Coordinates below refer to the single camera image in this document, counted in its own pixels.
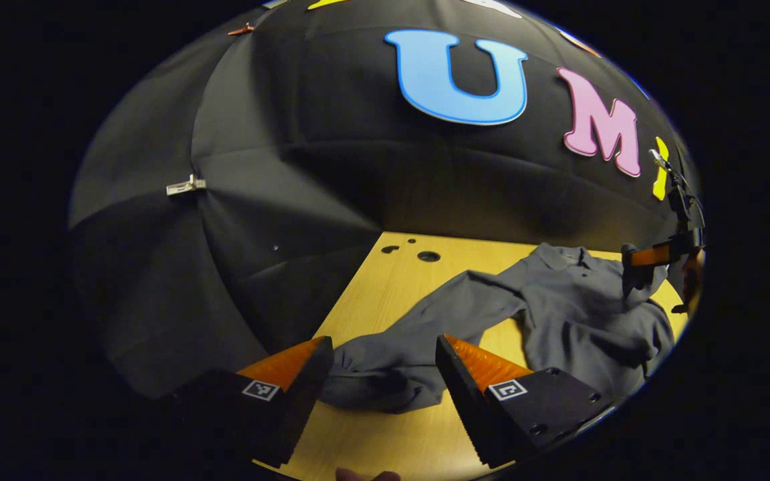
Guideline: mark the silver cloth clip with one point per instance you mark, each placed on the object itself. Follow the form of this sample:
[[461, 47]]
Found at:
[[186, 185]]

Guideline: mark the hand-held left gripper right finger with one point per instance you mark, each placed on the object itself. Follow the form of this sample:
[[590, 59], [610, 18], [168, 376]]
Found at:
[[465, 407]]

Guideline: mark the black backdrop cloth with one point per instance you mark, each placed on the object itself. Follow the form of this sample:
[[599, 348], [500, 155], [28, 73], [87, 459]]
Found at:
[[331, 167]]

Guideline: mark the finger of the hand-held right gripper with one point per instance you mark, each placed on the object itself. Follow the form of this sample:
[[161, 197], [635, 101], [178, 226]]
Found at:
[[649, 256]]

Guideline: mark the small copper cloth clip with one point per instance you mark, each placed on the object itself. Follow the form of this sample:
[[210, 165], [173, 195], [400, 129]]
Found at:
[[241, 29]]

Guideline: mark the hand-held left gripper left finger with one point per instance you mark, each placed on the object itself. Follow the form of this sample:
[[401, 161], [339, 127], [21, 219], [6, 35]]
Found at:
[[301, 407]]

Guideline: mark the grey collared shirt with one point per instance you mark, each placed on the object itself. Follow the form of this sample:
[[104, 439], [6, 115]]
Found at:
[[559, 314]]

